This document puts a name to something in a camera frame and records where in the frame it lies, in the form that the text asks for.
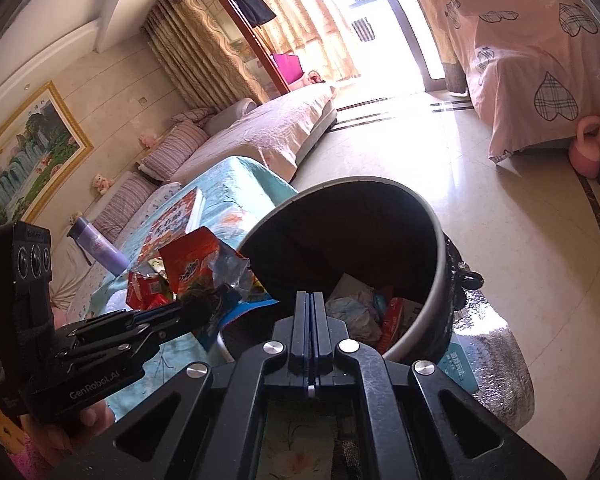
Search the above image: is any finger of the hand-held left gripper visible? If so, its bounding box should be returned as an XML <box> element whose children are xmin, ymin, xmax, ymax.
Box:
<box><xmin>55</xmin><ymin>316</ymin><xmax>206</xmax><ymax>361</ymax></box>
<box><xmin>72</xmin><ymin>300</ymin><xmax>196</xmax><ymax>335</ymax></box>

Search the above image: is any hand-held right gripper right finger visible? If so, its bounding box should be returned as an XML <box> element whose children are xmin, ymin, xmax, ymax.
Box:
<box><xmin>311</xmin><ymin>291</ymin><xmax>568</xmax><ymax>480</ymax></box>

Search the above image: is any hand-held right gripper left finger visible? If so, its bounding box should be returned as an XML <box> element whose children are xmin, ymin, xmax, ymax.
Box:
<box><xmin>45</xmin><ymin>290</ymin><xmax>313</xmax><ymax>480</ymax></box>

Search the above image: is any white wrapper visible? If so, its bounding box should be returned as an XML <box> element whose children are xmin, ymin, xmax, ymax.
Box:
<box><xmin>325</xmin><ymin>274</ymin><xmax>386</xmax><ymax>346</ymax></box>

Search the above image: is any black trash bin white rim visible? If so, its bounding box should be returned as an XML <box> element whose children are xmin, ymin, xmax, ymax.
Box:
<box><xmin>219</xmin><ymin>176</ymin><xmax>481</xmax><ymax>376</ymax></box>

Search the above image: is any person's left hand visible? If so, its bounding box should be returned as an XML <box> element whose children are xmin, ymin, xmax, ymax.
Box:
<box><xmin>72</xmin><ymin>401</ymin><xmax>117</xmax><ymax>431</ymax></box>

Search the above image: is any red green snack bag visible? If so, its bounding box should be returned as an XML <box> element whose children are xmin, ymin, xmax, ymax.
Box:
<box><xmin>126</xmin><ymin>270</ymin><xmax>173</xmax><ymax>311</ymax></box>

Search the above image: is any white pillow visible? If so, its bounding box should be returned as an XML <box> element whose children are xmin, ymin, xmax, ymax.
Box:
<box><xmin>50</xmin><ymin>235</ymin><xmax>98</xmax><ymax>311</ymax></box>

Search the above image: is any red orange snack bag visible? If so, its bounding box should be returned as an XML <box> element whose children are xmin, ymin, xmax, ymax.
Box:
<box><xmin>158</xmin><ymin>226</ymin><xmax>223</xmax><ymax>295</ymax></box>

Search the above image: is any purple water bottle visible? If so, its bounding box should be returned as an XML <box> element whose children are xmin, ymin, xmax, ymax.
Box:
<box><xmin>67</xmin><ymin>216</ymin><xmax>131</xmax><ymax>277</ymax></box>

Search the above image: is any clear plastic wrapper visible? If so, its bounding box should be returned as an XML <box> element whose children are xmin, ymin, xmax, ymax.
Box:
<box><xmin>215</xmin><ymin>247</ymin><xmax>253</xmax><ymax>301</ymax></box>

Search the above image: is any colourful flat game box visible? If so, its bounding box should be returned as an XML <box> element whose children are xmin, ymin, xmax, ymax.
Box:
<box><xmin>137</xmin><ymin>187</ymin><xmax>206</xmax><ymax>261</ymax></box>

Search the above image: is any framed landscape painting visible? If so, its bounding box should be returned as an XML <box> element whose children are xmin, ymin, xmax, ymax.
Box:
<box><xmin>0</xmin><ymin>80</ymin><xmax>95</xmax><ymax>233</ymax></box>

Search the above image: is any teal paper box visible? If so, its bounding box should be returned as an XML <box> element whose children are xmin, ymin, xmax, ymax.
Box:
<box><xmin>447</xmin><ymin>335</ymin><xmax>481</xmax><ymax>395</ymax></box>

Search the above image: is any sofa with floral cover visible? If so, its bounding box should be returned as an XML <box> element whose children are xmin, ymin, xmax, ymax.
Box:
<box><xmin>50</xmin><ymin>82</ymin><xmax>338</xmax><ymax>311</ymax></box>

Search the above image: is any small striped pillow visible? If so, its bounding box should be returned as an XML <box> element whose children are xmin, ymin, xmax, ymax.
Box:
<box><xmin>170</xmin><ymin>106</ymin><xmax>218</xmax><ymax>128</ymax></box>

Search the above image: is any magenta chair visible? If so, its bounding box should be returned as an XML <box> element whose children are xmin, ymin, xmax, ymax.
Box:
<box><xmin>271</xmin><ymin>52</ymin><xmax>306</xmax><ymax>86</ymax></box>

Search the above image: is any beige patterned curtain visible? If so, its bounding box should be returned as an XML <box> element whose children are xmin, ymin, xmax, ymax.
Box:
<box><xmin>397</xmin><ymin>0</ymin><xmax>473</xmax><ymax>93</ymax></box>
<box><xmin>142</xmin><ymin>0</ymin><xmax>271</xmax><ymax>116</ymax></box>

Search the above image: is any dark checked cloth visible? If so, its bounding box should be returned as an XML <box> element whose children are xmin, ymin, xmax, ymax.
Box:
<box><xmin>351</xmin><ymin>17</ymin><xmax>376</xmax><ymax>43</ymax></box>

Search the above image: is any sheer balcony curtain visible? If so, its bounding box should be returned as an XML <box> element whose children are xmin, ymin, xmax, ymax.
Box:
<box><xmin>220</xmin><ymin>0</ymin><xmax>361</xmax><ymax>83</ymax></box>

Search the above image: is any pink kettlebell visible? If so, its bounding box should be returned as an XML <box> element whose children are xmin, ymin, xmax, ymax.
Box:
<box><xmin>569</xmin><ymin>116</ymin><xmax>600</xmax><ymax>178</ymax></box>

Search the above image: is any hanging dark garment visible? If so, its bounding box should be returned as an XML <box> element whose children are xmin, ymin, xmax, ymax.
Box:
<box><xmin>232</xmin><ymin>0</ymin><xmax>277</xmax><ymax>27</ymax></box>

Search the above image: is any pink heart print cover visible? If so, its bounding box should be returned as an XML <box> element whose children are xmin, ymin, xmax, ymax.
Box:
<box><xmin>442</xmin><ymin>0</ymin><xmax>600</xmax><ymax>163</ymax></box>

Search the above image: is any wooden door frame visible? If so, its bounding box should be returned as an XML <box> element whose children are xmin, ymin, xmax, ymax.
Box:
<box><xmin>182</xmin><ymin>0</ymin><xmax>291</xmax><ymax>101</ymax></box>

